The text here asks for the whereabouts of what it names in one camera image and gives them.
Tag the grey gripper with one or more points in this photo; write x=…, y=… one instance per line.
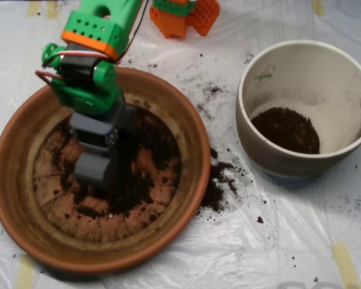
x=91, y=139

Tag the dark soil pile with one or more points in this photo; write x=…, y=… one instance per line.
x=132, y=186

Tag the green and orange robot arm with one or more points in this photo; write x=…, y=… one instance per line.
x=108, y=18

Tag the orange honeycomb robot base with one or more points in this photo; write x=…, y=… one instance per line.
x=206, y=15

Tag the terracotta plant saucer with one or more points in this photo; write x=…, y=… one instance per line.
x=15, y=180

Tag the spilled soil heap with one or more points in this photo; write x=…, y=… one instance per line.
x=215, y=192

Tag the small dark brown food crumb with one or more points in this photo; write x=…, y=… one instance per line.
x=259, y=219

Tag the white ceramic pot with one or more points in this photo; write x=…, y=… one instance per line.
x=319, y=75

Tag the beige masking tape strip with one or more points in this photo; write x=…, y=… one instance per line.
x=346, y=265
x=24, y=274
x=52, y=10
x=318, y=7
x=33, y=9

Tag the clear plastic cover sheet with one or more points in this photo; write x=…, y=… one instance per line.
x=258, y=256

